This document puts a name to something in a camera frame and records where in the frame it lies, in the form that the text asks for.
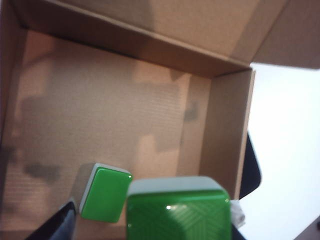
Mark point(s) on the green white mahjong tile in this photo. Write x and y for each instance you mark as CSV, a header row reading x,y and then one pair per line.
x,y
105,195
175,215

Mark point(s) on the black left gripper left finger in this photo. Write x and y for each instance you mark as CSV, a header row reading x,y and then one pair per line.
x,y
62,222

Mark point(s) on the black rectangular mat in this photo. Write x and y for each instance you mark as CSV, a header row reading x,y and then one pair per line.
x,y
252,170

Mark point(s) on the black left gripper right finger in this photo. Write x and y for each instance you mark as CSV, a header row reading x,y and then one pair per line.
x,y
237,232

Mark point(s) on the brown cardboard box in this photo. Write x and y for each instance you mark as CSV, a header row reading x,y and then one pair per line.
x,y
100,100

